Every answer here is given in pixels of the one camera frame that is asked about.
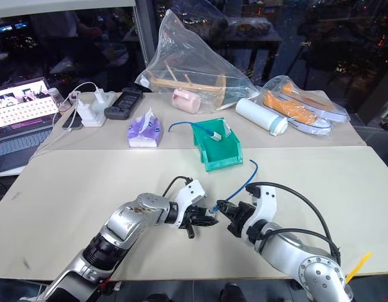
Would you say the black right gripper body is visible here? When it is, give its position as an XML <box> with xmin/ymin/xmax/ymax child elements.
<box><xmin>227</xmin><ymin>203</ymin><xmax>257</xmax><ymax>238</ymax></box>

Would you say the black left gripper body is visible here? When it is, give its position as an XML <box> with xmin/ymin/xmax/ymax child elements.
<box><xmin>177</xmin><ymin>206</ymin><xmax>211</xmax><ymax>240</ymax></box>

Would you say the blue network cable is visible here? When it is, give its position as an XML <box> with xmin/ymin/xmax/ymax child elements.
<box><xmin>168</xmin><ymin>121</ymin><xmax>215</xmax><ymax>137</ymax></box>
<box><xmin>212</xmin><ymin>159</ymin><xmax>259</xmax><ymax>212</ymax></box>

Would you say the green plastic bin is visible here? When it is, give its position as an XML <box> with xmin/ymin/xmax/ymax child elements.
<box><xmin>192</xmin><ymin>118</ymin><xmax>245</xmax><ymax>172</ymax></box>

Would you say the dark rounded shape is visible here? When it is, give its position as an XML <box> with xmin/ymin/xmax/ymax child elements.
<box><xmin>220</xmin><ymin>282</ymin><xmax>247</xmax><ymax>302</ymax></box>

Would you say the white water bottle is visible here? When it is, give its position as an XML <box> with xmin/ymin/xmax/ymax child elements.
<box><xmin>236</xmin><ymin>98</ymin><xmax>289</xmax><ymax>137</ymax></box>

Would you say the purple tissue pack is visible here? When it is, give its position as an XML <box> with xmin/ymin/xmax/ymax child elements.
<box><xmin>127</xmin><ymin>108</ymin><xmax>165</xmax><ymax>148</ymax></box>

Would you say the orange canvas shoe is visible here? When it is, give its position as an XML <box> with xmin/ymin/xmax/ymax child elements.
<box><xmin>263</xmin><ymin>91</ymin><xmax>333</xmax><ymax>135</ymax></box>
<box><xmin>281</xmin><ymin>82</ymin><xmax>348</xmax><ymax>122</ymax></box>

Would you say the pink mug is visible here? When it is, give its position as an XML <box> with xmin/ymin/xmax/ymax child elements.
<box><xmin>171</xmin><ymin>88</ymin><xmax>201</xmax><ymax>114</ymax></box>

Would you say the yellow plastic strip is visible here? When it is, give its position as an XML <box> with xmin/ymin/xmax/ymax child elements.
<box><xmin>345</xmin><ymin>251</ymin><xmax>372</xmax><ymax>284</ymax></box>

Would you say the wooden rack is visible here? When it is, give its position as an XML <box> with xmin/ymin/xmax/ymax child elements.
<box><xmin>146</xmin><ymin>61</ymin><xmax>228</xmax><ymax>108</ymax></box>

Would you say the black power strip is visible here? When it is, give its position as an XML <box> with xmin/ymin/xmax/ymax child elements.
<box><xmin>104</xmin><ymin>87</ymin><xmax>144</xmax><ymax>120</ymax></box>

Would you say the clear shoe bag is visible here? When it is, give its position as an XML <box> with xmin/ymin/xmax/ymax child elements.
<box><xmin>255</xmin><ymin>75</ymin><xmax>351</xmax><ymax>137</ymax></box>

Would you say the white power strip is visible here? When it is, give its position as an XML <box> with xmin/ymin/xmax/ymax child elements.
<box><xmin>74</xmin><ymin>91</ymin><xmax>118</xmax><ymax>128</ymax></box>

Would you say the large white charger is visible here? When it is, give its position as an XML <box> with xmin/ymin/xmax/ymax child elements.
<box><xmin>77</xmin><ymin>101</ymin><xmax>93</xmax><ymax>122</ymax></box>

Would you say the dark smartphone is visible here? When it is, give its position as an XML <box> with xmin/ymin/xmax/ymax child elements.
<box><xmin>62</xmin><ymin>108</ymin><xmax>84</xmax><ymax>130</ymax></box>

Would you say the large clear plastic bag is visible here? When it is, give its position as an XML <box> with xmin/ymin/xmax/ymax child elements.
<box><xmin>134</xmin><ymin>8</ymin><xmax>260</xmax><ymax>113</ymax></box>

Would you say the small clear bottle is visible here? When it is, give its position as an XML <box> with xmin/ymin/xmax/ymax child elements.
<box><xmin>48</xmin><ymin>87</ymin><xmax>64</xmax><ymax>108</ymax></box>

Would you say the grey window pillar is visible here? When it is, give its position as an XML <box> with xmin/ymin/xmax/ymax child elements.
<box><xmin>133</xmin><ymin>0</ymin><xmax>157</xmax><ymax>69</ymax></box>

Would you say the open laptop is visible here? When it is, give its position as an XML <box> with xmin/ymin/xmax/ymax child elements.
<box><xmin>0</xmin><ymin>77</ymin><xmax>63</xmax><ymax>177</ymax></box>

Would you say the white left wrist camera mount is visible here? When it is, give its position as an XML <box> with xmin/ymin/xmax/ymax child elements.
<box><xmin>174</xmin><ymin>178</ymin><xmax>209</xmax><ymax>229</ymax></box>

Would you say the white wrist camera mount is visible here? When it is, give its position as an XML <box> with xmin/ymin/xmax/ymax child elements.
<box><xmin>174</xmin><ymin>178</ymin><xmax>209</xmax><ymax>229</ymax></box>
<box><xmin>243</xmin><ymin>185</ymin><xmax>279</xmax><ymax>232</ymax></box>

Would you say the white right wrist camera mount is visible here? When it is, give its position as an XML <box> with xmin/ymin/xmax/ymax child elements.
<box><xmin>243</xmin><ymin>185</ymin><xmax>279</xmax><ymax>232</ymax></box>

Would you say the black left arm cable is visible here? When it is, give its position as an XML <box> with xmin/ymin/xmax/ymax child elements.
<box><xmin>163</xmin><ymin>176</ymin><xmax>193</xmax><ymax>198</ymax></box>

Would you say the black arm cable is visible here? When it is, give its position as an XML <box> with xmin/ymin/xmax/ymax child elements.
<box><xmin>163</xmin><ymin>176</ymin><xmax>193</xmax><ymax>198</ymax></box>
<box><xmin>245</xmin><ymin>181</ymin><xmax>341</xmax><ymax>267</ymax></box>

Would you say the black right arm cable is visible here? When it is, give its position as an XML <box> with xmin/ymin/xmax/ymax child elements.
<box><xmin>245</xmin><ymin>181</ymin><xmax>341</xmax><ymax>267</ymax></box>

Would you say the white charging cable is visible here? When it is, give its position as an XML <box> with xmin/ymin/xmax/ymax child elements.
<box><xmin>28</xmin><ymin>82</ymin><xmax>99</xmax><ymax>163</ymax></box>

